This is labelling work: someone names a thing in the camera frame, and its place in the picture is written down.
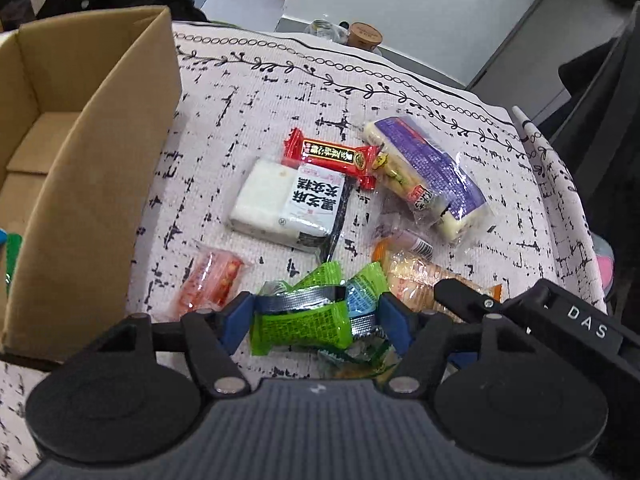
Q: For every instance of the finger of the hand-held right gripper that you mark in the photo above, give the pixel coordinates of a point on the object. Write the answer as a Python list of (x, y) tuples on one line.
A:
[(462, 299)]

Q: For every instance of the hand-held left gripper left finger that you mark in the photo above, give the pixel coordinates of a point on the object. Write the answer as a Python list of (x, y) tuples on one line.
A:
[(239, 321)]

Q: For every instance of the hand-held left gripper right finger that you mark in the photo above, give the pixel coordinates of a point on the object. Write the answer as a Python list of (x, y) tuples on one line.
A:
[(395, 326)]

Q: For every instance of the orange cracker packet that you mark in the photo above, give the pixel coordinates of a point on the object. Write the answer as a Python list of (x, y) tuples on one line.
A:
[(422, 277)]

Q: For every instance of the green silver snack packet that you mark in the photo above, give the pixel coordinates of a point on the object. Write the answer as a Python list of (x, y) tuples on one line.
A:
[(300, 327)]

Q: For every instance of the purple bread packet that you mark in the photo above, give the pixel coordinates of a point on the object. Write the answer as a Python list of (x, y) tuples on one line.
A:
[(430, 170)]

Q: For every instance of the red snack bar packet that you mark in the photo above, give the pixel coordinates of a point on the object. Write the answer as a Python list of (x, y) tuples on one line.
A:
[(325, 152)]

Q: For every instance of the cardboard box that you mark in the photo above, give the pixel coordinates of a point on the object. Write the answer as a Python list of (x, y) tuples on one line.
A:
[(100, 185)]

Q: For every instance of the green yellow snack packet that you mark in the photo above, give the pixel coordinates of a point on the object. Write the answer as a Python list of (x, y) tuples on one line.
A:
[(365, 357)]

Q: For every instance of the blue green snack packet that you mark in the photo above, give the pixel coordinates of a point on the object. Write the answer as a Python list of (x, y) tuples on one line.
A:
[(365, 290)]

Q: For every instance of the clear red candy packet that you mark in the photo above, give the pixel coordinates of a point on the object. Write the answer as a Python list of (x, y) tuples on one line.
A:
[(210, 277)]

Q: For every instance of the pink cloth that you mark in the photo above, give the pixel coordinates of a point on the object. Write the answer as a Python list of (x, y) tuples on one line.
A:
[(606, 270)]

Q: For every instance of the small pink sausage packet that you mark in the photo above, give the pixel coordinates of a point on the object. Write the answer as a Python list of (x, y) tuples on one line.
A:
[(412, 242)]

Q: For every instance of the white rice cake packet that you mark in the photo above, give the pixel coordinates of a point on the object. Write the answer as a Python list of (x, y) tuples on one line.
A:
[(270, 200)]

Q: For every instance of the green plastic item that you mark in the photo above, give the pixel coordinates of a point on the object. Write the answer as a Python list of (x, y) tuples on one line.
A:
[(12, 265)]

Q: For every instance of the white black-patterned blanket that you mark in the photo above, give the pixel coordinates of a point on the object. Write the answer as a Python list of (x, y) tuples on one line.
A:
[(300, 85)]

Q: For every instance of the brown lidded cup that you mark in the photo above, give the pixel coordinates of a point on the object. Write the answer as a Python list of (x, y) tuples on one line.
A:
[(365, 35)]

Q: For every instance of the clear plastic bag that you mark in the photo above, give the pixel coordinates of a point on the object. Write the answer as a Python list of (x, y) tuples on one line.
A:
[(325, 30)]

